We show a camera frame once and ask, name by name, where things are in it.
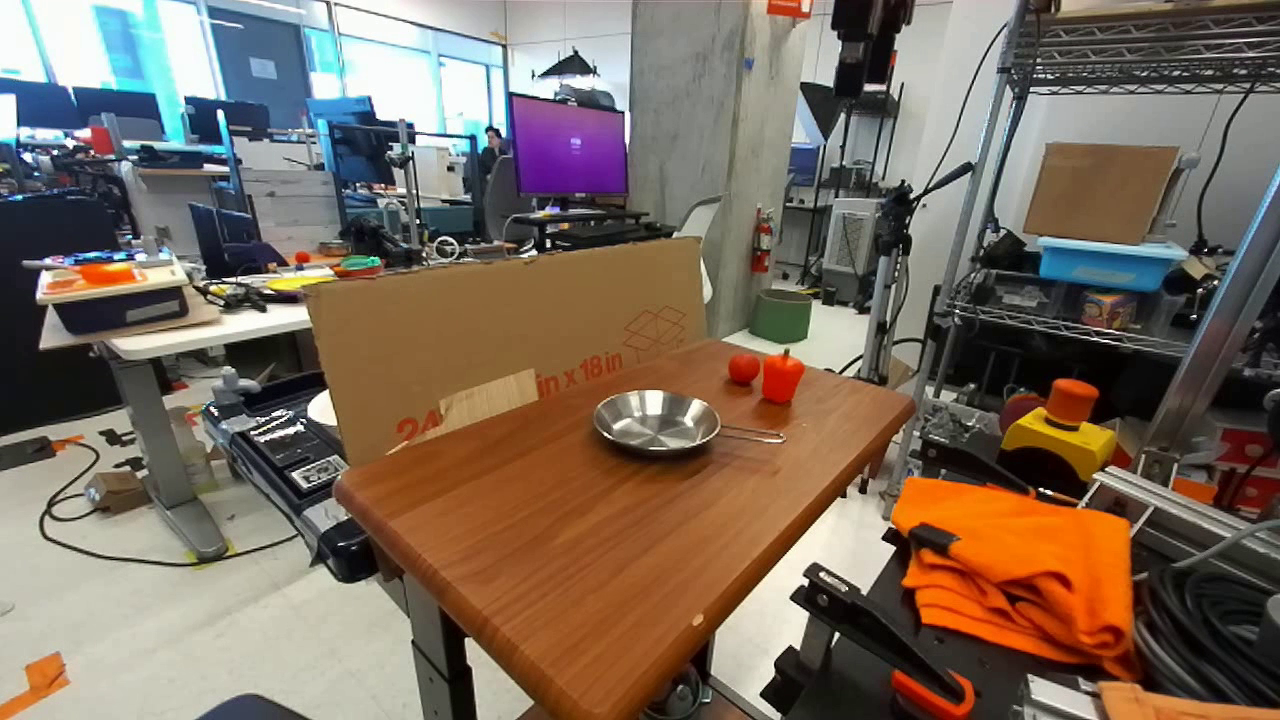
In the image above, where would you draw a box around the orange bell pepper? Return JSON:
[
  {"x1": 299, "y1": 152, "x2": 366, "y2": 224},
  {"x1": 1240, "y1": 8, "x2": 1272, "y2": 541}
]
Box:
[{"x1": 759, "y1": 351, "x2": 804, "y2": 402}]

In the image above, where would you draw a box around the silver metal pan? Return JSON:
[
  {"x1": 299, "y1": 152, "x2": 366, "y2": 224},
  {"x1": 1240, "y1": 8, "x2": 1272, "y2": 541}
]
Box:
[{"x1": 591, "y1": 388, "x2": 780, "y2": 457}]

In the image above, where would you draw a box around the red tomato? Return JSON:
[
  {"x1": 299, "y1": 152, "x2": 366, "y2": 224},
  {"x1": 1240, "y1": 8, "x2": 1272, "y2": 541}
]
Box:
[{"x1": 730, "y1": 351, "x2": 759, "y2": 388}]

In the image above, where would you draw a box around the green bucket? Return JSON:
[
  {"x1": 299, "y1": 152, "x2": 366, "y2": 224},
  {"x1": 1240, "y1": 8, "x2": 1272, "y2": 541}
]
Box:
[{"x1": 748, "y1": 287, "x2": 812, "y2": 345}]

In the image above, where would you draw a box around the red fire extinguisher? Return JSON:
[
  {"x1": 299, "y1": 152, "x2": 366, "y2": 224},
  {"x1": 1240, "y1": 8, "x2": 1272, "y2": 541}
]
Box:
[{"x1": 748, "y1": 206, "x2": 778, "y2": 277}]

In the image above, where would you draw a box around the wooden table top board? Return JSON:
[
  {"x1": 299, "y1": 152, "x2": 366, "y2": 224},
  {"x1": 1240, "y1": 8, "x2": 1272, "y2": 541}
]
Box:
[{"x1": 341, "y1": 338, "x2": 913, "y2": 720}]

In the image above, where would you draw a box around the purple computer monitor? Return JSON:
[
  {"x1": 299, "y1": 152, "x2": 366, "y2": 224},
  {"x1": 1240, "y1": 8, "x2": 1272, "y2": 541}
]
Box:
[{"x1": 507, "y1": 94, "x2": 629, "y2": 194}]

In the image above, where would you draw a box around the brown cardboard sheet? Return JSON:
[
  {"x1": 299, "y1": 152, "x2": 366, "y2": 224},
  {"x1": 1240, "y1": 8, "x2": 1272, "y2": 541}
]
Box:
[{"x1": 308, "y1": 239, "x2": 703, "y2": 465}]

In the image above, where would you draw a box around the white standing desk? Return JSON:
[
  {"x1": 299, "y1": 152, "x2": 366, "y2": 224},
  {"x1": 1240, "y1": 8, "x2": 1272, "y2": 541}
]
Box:
[{"x1": 37, "y1": 254, "x2": 317, "y2": 563}]

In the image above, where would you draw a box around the yellow emergency stop button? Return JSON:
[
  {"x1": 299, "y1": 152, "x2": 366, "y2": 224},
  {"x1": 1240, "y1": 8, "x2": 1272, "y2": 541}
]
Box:
[{"x1": 1002, "y1": 376, "x2": 1122, "y2": 480}]

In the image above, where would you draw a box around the folded orange cloth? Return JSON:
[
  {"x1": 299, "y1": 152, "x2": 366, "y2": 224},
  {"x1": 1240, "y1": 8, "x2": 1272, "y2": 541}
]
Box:
[{"x1": 891, "y1": 474, "x2": 1136, "y2": 681}]

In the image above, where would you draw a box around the cardboard panel on shelf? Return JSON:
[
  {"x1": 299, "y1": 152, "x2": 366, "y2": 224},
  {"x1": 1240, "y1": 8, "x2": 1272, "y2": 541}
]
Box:
[{"x1": 1026, "y1": 143, "x2": 1181, "y2": 242}]

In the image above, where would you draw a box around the blue plastic bin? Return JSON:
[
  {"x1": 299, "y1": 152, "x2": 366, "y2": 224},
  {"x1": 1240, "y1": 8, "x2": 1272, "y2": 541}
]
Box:
[{"x1": 1040, "y1": 236, "x2": 1187, "y2": 290}]

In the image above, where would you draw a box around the box with orange object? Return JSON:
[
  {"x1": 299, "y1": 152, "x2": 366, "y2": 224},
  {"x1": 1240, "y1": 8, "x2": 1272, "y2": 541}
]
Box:
[{"x1": 37, "y1": 258, "x2": 188, "y2": 337}]

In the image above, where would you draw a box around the orange handled clamp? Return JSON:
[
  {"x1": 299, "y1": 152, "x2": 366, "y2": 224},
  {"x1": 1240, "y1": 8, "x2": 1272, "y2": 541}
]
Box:
[{"x1": 792, "y1": 563, "x2": 976, "y2": 720}]

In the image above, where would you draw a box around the wire shelf rack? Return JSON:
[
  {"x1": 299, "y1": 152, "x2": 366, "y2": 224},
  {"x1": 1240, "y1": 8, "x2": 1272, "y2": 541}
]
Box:
[{"x1": 933, "y1": 0, "x2": 1280, "y2": 388}]

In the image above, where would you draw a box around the black cable on floor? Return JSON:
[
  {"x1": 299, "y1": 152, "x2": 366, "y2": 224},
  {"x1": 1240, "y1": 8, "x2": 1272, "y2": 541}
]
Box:
[{"x1": 37, "y1": 435, "x2": 317, "y2": 573}]

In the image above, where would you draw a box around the coiled black cable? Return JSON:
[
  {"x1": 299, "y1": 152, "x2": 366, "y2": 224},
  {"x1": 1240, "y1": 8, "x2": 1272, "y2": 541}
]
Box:
[{"x1": 1134, "y1": 524, "x2": 1280, "y2": 710}]

